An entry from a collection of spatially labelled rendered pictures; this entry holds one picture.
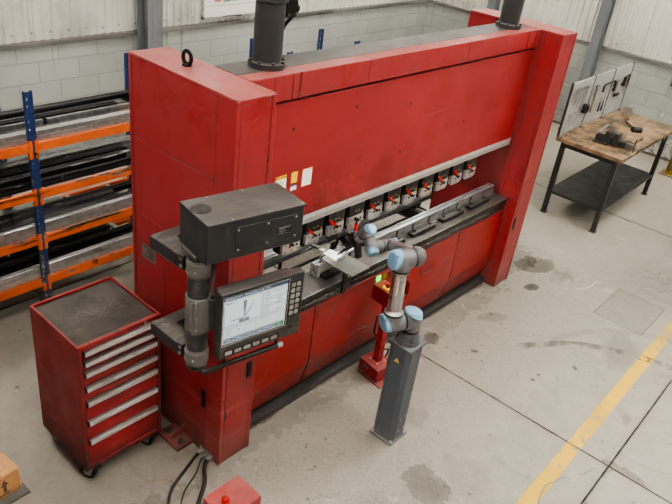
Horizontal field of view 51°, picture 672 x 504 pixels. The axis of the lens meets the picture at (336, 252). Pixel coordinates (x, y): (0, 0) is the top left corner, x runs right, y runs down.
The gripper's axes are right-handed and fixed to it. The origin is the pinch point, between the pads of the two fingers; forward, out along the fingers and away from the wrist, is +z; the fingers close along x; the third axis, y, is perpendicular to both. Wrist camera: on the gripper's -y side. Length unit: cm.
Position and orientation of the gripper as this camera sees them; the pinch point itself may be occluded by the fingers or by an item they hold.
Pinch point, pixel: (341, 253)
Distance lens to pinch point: 457.4
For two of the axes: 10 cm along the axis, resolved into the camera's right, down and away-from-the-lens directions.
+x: -6.7, 3.0, -6.8
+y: -4.8, -8.7, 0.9
